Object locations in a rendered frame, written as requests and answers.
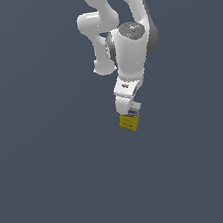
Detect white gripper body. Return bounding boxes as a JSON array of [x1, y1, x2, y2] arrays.
[[110, 72, 149, 117]]

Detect yellow printed box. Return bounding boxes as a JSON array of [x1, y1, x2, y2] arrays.
[[115, 100, 147, 134]]

